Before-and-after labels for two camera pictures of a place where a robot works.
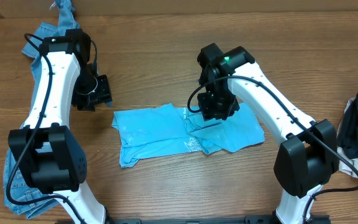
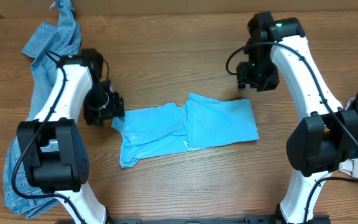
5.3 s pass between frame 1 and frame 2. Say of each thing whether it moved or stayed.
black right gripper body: moved
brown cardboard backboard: stayed
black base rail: stayed
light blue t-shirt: moved
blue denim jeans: stayed
